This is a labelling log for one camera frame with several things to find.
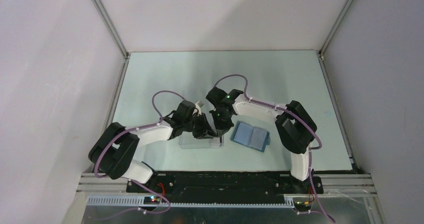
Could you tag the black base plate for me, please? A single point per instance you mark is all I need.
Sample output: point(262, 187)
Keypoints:
point(210, 187)

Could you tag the aluminium frame rail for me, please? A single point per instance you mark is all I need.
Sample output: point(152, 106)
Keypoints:
point(109, 24)

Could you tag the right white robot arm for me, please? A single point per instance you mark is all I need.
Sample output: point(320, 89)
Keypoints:
point(295, 127)

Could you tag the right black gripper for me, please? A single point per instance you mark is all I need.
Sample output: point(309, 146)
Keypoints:
point(222, 128)

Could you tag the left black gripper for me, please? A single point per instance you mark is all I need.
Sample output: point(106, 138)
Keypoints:
point(205, 131)

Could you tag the blue leather card holder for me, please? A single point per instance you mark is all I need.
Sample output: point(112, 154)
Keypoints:
point(250, 136)

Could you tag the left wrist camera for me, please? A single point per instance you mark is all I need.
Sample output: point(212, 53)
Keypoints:
point(198, 106)

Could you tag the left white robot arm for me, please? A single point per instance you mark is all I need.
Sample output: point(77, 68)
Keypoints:
point(114, 151)

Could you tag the clear plastic card box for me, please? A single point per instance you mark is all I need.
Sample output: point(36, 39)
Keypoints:
point(187, 141)

